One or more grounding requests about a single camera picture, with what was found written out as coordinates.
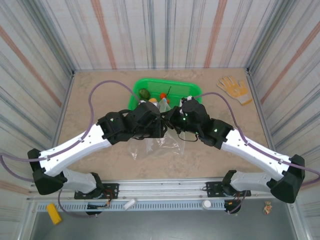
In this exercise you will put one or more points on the white round cap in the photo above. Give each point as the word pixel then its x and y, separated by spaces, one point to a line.
pixel 207 204

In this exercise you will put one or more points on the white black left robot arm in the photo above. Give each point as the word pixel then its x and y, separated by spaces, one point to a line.
pixel 75 147

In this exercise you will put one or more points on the green avocado toy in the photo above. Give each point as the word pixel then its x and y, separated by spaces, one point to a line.
pixel 144 93

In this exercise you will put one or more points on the yellow block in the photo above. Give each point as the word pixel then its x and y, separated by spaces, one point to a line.
pixel 54 213

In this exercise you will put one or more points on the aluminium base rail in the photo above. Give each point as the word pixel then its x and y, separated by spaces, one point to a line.
pixel 162 190

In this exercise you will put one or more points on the orange fruit toy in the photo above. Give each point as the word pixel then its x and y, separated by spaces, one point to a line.
pixel 152 100

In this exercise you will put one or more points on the yellow white work glove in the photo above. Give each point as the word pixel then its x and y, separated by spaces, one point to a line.
pixel 233 88

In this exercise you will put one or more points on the green plastic tray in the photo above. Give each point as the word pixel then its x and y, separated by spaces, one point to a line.
pixel 155 85

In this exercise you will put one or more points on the small colourful figurine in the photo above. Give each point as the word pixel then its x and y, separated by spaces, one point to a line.
pixel 267 208

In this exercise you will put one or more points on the white plastic cylinder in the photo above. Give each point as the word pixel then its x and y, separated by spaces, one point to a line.
pixel 130 203

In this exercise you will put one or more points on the red tomato with black stem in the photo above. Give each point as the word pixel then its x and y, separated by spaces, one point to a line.
pixel 163 95

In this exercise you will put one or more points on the clear zip-top bag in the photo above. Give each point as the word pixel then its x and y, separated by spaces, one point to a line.
pixel 170 145

